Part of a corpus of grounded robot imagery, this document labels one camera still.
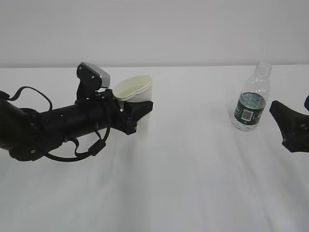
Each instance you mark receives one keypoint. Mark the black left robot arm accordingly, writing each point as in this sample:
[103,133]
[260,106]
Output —
[29,135]

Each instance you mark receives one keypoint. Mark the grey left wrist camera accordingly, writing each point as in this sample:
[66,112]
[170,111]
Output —
[92,79]

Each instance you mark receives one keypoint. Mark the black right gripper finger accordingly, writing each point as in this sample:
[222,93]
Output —
[294,127]

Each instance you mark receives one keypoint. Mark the clear plastic water bottle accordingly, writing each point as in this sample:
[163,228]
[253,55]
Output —
[253,98]

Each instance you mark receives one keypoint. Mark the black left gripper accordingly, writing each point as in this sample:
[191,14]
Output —
[104,111]

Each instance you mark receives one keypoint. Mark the white paper cup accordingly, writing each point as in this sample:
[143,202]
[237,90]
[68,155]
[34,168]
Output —
[134,89]

